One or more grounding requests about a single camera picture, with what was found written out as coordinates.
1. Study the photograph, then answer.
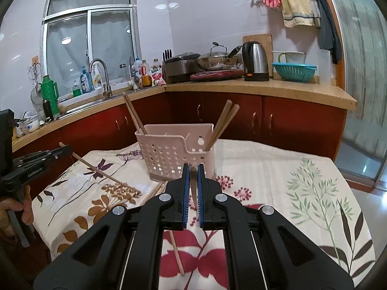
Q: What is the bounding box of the metal ladle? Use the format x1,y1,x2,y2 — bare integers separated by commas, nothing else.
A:
33,62,43,93

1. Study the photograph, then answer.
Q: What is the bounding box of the blue dish soap bottle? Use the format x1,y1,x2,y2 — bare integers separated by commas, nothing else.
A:
80,66,93,94

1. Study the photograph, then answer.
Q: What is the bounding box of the red induction cooktop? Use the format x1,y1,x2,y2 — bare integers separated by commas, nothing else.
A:
190,69,245,82

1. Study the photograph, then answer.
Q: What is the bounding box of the dark flask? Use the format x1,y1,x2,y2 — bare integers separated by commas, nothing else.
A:
42,98,55,121

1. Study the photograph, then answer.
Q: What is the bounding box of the green thermos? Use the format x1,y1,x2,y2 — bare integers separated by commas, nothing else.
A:
41,75,60,118

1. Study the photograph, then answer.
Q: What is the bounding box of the white basin with green handle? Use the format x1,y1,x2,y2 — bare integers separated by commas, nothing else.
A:
271,51,306,65

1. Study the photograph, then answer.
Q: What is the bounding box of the red cabinet with beige countertop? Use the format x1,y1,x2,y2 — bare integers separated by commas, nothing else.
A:
12,77,358,197

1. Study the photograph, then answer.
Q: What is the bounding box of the white plastic container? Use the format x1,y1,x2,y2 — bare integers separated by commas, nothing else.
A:
317,49,332,86

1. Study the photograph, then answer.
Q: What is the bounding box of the amber oil bottle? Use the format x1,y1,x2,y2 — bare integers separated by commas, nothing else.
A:
141,60,152,88

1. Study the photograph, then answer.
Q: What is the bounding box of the pink perforated utensil holder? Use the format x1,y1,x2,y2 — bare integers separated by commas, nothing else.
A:
134,123,216,182

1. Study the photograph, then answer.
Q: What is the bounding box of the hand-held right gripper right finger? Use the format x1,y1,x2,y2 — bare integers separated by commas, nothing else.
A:
197,163,354,290

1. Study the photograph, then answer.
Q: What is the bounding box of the tall steel faucet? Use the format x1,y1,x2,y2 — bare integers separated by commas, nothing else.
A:
89,58,113,99

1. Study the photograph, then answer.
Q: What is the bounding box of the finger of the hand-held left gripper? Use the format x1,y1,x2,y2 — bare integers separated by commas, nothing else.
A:
14,144,73,162
45,149,74,167

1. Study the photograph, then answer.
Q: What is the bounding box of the person's left hand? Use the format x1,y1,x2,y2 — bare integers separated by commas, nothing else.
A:
0,185,34,226

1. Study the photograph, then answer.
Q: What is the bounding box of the grey rice cooker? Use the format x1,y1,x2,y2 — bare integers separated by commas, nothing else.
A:
163,53,201,84

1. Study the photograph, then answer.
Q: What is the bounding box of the metal mesh strainer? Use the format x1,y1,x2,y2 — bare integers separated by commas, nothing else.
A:
30,91,43,109

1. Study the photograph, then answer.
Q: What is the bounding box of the steel sink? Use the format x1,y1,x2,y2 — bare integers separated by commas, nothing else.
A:
59,89,136,115

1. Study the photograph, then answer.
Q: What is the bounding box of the glass door with wooden frame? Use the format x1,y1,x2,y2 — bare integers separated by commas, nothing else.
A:
313,0,387,191

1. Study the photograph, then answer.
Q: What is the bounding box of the floral tablecloth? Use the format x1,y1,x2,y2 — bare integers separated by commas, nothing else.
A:
32,139,377,290

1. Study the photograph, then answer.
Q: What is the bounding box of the steel wok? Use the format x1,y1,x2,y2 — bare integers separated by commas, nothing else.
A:
194,45,242,71

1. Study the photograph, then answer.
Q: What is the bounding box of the pink snack bag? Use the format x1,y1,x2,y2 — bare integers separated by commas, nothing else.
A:
150,69,166,87

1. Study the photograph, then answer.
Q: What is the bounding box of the light wooden chopstick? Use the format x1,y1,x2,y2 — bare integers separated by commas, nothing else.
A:
208,104,240,150
58,142,142,194
168,230,186,276
206,99,233,152
140,184,164,203
190,169,200,212
125,94,149,135
122,93,145,135
143,183,167,202

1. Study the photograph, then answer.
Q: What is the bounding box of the yellow towel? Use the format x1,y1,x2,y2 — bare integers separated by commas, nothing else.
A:
276,0,316,28

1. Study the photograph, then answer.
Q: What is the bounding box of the dark grey cloth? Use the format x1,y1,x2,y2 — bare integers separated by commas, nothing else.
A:
313,0,343,65

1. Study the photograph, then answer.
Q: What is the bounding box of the knife block with knives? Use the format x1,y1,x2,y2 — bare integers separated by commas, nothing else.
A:
162,49,173,82

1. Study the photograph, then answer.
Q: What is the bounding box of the wooden cutting board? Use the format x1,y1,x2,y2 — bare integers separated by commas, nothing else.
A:
243,33,273,68

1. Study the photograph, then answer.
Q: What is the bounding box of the metal pot lid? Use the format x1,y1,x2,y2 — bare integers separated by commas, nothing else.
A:
211,42,228,58

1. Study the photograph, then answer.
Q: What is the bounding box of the steel electric kettle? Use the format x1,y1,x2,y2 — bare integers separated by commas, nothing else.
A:
242,41,270,82

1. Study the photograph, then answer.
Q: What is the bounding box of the sliding window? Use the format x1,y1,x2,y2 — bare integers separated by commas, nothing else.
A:
42,0,142,99

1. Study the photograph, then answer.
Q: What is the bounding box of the white plastic bottle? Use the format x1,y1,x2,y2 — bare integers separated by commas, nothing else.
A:
133,59,144,80

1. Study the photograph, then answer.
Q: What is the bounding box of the white spray bottle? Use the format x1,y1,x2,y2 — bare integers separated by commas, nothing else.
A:
91,63,104,90

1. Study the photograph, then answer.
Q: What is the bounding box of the teal colander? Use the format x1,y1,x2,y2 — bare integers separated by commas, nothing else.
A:
271,63,318,83

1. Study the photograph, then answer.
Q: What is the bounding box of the person's left forearm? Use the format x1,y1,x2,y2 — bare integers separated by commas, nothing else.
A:
0,211,17,240

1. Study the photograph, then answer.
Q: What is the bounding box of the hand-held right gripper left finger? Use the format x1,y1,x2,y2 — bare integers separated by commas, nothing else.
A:
35,163,191,290

